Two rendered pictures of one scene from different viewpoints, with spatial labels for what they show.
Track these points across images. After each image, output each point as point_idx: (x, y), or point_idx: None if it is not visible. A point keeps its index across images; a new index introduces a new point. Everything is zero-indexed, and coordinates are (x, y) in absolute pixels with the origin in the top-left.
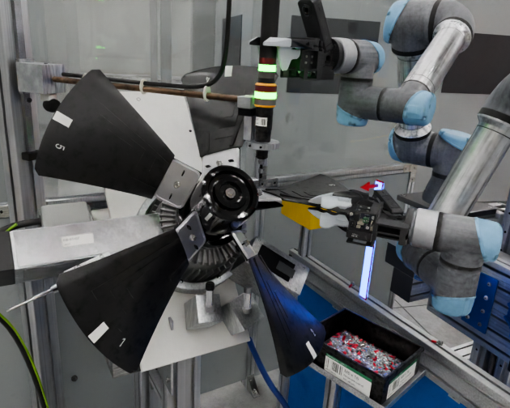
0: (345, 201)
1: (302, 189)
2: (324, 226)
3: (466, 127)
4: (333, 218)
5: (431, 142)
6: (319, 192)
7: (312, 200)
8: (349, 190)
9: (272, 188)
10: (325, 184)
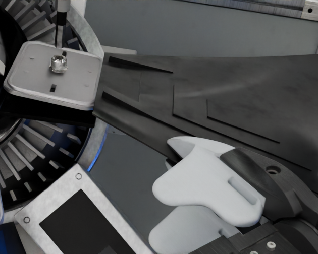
0: (248, 195)
1: (226, 85)
2: (158, 242)
3: None
4: (216, 225)
5: None
6: (260, 114)
7: (176, 144)
8: (273, 167)
9: (149, 56)
10: None
